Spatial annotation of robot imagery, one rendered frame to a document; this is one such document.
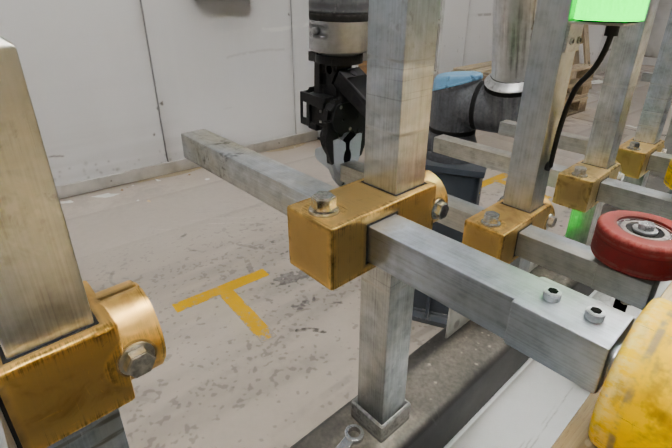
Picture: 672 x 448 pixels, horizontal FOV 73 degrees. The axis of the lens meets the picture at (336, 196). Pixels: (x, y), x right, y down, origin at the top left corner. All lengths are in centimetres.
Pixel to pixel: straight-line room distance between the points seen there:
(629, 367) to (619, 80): 59
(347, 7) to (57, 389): 54
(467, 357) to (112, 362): 45
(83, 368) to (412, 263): 19
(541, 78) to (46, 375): 49
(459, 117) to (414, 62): 114
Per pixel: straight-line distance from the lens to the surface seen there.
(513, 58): 134
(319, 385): 151
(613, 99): 79
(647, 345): 24
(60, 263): 23
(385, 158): 34
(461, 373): 59
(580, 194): 75
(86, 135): 299
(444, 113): 147
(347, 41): 65
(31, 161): 21
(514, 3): 129
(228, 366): 160
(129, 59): 297
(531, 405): 70
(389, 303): 40
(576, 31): 55
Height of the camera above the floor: 111
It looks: 25 degrees down
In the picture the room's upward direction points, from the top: straight up
